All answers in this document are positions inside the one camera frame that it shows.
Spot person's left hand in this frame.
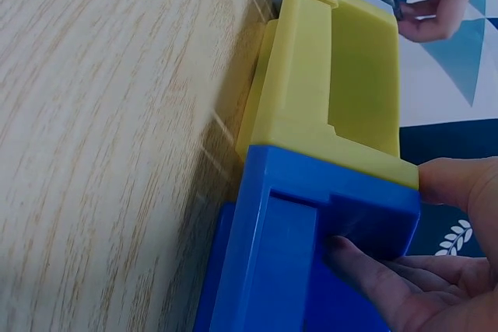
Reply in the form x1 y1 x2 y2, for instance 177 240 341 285
359 0 488 44

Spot person's right hand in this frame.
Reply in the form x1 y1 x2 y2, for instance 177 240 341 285
325 155 498 332

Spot blue plastic bin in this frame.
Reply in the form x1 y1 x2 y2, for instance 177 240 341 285
198 144 423 332

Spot yellow plastic bin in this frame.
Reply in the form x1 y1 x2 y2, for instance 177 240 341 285
235 0 422 193

